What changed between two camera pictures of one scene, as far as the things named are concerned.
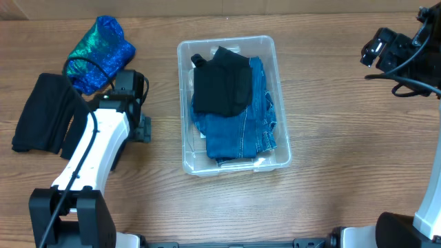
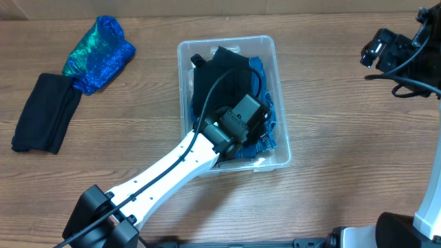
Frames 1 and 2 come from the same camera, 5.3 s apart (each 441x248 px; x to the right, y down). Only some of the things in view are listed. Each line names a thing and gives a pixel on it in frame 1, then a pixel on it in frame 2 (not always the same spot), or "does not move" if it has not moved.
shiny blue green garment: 104,44 does not move
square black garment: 119,153 to 254,132
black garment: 222,85 does not move
